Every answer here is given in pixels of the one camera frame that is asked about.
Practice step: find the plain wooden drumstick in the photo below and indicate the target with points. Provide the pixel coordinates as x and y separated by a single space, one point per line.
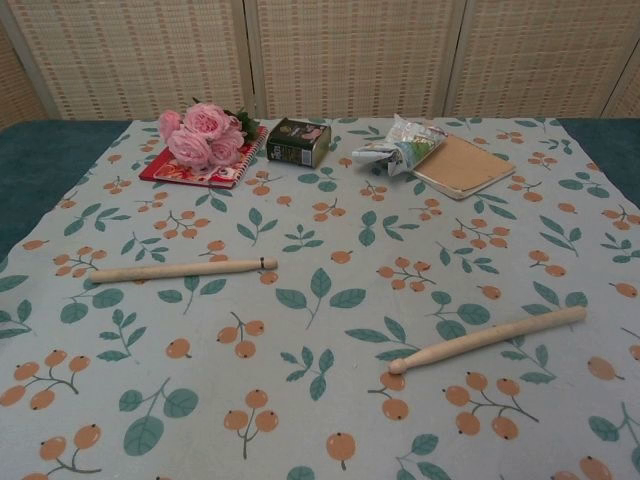
490 337

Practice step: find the berry and leaf tablecloth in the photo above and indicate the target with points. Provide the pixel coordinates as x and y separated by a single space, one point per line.
320 325

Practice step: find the dark green tin box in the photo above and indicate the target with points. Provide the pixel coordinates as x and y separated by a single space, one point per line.
299 142

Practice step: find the red spiral notebook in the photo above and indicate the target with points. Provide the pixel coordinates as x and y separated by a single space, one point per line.
225 167

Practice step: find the crumpled snack bag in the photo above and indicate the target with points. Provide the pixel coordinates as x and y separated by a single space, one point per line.
400 147

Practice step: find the pink rose bouquet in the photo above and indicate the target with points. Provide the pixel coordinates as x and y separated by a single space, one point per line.
197 135

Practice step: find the brown kraft notebook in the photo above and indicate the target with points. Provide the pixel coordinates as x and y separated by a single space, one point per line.
465 162

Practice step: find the woven folding screen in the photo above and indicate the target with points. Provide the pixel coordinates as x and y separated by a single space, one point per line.
320 55

